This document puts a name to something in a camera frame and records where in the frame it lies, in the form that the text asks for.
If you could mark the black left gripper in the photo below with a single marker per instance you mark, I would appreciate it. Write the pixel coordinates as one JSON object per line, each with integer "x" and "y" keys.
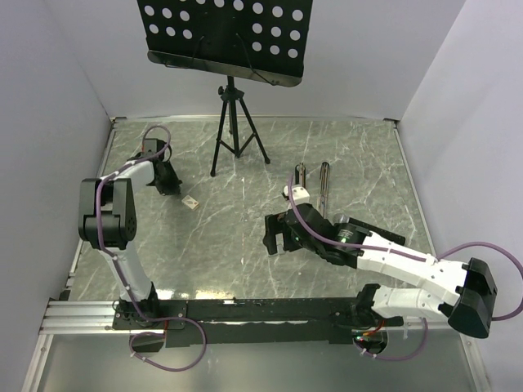
{"x": 173, "y": 188}

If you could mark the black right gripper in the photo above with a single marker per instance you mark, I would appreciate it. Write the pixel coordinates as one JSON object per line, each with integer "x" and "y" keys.
{"x": 273, "y": 227}

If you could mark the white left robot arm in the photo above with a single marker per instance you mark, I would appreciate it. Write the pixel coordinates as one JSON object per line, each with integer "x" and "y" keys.
{"x": 107, "y": 221}

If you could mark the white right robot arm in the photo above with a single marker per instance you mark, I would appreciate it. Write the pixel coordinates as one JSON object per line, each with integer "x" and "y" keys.
{"x": 461, "y": 293}

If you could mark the black microphone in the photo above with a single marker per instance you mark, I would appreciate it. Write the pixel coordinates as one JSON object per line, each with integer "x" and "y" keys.
{"x": 393, "y": 237}

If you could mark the black tripod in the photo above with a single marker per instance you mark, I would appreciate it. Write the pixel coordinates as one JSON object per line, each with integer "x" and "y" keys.
{"x": 231, "y": 96}

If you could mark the black perforated music stand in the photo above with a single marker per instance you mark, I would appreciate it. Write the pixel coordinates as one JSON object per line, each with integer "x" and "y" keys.
{"x": 264, "y": 41}

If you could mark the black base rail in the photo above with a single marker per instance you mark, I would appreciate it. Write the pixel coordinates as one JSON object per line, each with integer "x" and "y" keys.
{"x": 331, "y": 319}

